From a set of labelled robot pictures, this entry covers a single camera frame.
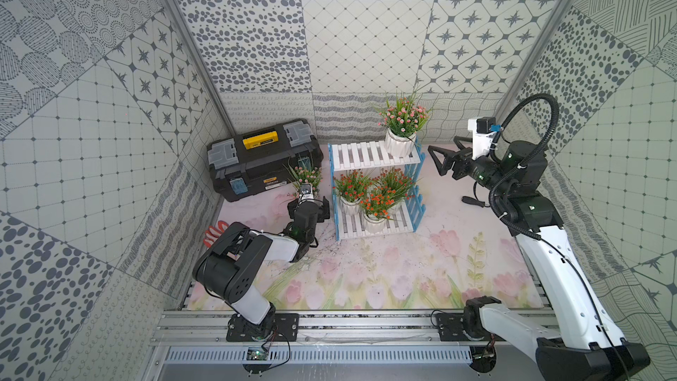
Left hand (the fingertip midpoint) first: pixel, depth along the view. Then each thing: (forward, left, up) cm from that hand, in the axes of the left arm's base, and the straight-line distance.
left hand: (320, 199), depth 92 cm
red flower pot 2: (+2, -27, +6) cm, 28 cm away
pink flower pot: (+5, +6, +6) cm, 9 cm away
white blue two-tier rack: (+3, -9, +18) cm, 21 cm away
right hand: (-3, -35, +30) cm, 46 cm away
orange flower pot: (-7, -19, +6) cm, 21 cm away
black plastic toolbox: (+12, +22, +7) cm, 26 cm away
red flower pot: (0, -11, +8) cm, 13 cm away
